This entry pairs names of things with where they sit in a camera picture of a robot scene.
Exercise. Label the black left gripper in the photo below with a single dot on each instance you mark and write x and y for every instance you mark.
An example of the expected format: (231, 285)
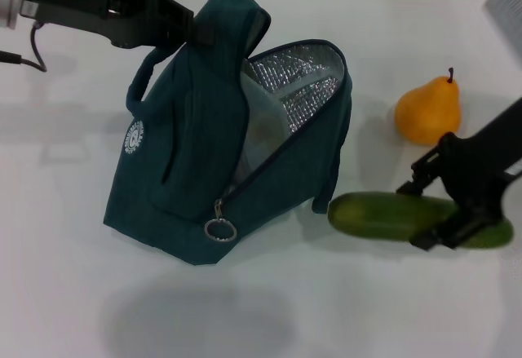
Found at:
(89, 7)

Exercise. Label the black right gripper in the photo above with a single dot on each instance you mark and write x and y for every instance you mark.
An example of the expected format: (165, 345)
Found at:
(477, 174)

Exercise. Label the green cucumber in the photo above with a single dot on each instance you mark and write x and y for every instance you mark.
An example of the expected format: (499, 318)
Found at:
(379, 215)

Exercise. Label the yellow orange pear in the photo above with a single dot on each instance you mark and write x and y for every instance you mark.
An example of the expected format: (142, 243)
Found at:
(428, 113)

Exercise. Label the dark teal insulated lunch bag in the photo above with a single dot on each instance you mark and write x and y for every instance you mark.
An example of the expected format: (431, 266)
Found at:
(191, 158)

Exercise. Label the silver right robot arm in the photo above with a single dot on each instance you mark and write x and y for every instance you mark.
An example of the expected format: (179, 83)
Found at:
(507, 3)

